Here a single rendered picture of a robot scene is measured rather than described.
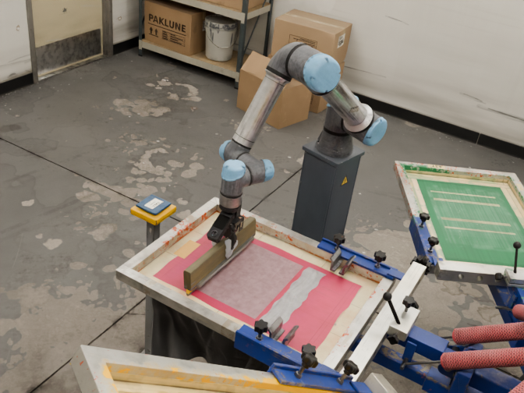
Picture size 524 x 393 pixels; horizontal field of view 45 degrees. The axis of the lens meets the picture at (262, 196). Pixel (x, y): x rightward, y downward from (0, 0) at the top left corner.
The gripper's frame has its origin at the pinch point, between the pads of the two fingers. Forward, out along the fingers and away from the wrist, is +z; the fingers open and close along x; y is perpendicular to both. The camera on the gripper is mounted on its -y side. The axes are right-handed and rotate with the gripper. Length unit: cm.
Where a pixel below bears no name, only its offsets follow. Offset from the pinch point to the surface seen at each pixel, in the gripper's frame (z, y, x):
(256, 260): 4.5, 10.3, -9.3
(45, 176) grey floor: 96, 109, 207
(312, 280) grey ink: 3.8, 12.4, -30.7
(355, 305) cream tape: 4.6, 10.8, -48.1
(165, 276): 5.3, -16.6, 11.1
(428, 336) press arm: -4, 2, -75
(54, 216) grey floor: 97, 79, 168
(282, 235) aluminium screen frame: 1.6, 26.7, -10.6
